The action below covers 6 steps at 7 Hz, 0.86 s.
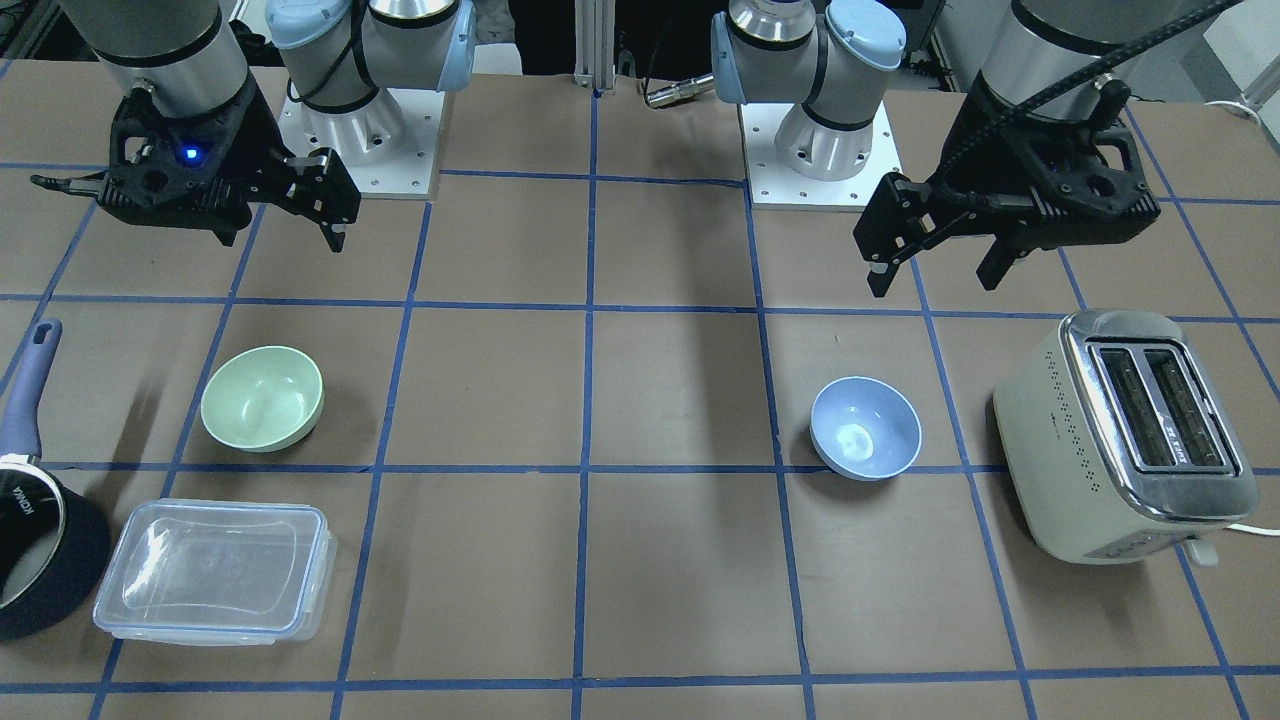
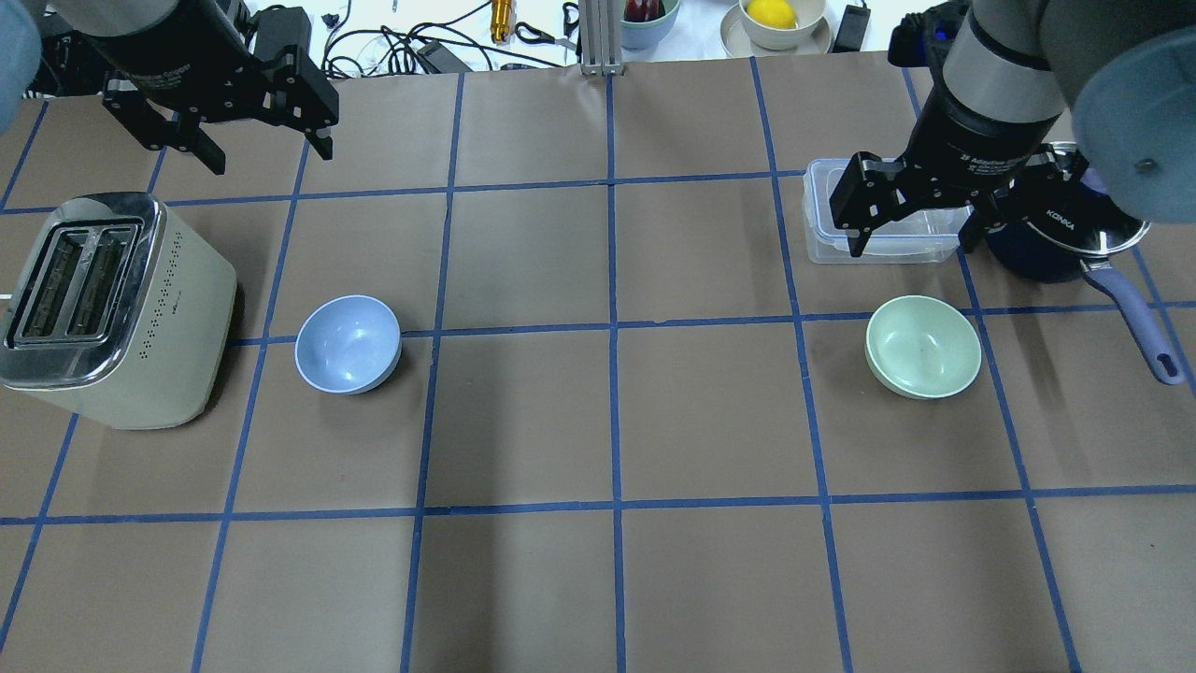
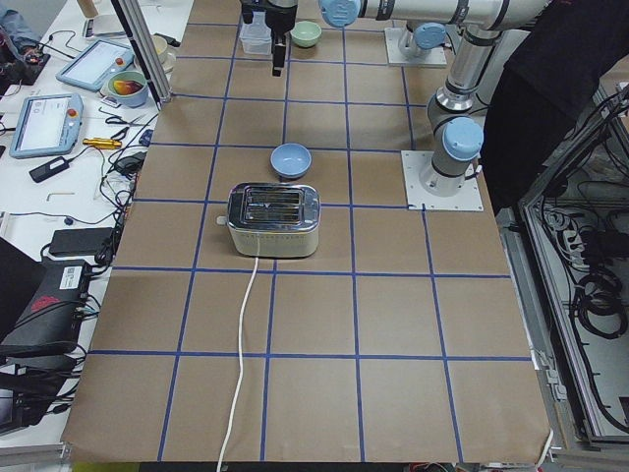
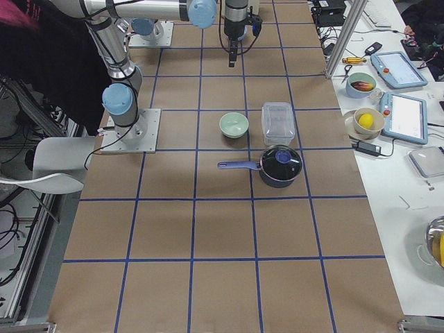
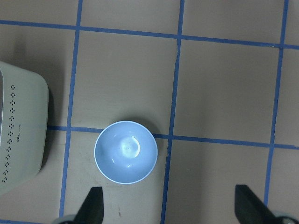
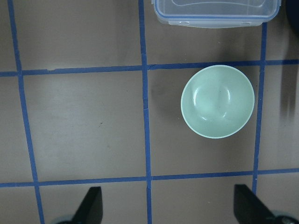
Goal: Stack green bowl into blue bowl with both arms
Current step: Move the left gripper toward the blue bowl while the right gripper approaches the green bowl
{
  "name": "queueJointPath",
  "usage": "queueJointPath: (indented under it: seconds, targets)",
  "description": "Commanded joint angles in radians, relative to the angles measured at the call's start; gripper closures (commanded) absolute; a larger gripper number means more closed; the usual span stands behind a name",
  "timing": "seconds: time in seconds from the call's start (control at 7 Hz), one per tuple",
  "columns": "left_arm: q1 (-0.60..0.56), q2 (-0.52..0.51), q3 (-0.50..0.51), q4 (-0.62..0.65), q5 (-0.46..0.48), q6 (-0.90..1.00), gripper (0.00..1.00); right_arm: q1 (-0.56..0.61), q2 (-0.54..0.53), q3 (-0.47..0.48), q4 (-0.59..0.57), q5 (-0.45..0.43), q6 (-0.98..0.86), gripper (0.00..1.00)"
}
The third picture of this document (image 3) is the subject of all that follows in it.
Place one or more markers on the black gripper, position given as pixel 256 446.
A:
pixel 280 20

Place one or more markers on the green bowl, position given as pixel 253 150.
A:
pixel 306 34

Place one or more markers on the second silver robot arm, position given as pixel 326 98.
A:
pixel 340 14

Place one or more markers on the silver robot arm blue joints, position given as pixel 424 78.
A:
pixel 458 138

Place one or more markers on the light blue fruit bowl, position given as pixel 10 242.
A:
pixel 128 88

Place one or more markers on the clear plastic food container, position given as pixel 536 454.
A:
pixel 256 37

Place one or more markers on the white cup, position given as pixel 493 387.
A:
pixel 165 53

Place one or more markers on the cream and chrome toaster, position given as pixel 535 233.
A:
pixel 273 220

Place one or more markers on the black scissors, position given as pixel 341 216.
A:
pixel 126 125

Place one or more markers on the blue teach pendant tablet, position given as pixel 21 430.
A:
pixel 48 124

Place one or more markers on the black cloth cover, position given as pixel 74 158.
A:
pixel 543 89

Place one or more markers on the black power adapter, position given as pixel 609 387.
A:
pixel 49 169

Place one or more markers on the allen key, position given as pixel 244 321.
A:
pixel 51 196

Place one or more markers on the black flat box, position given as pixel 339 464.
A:
pixel 79 242

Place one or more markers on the aluminium frame post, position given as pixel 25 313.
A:
pixel 130 15

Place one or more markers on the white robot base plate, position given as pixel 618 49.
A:
pixel 428 190

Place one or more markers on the metal equipment cabinet frame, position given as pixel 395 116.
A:
pixel 567 241

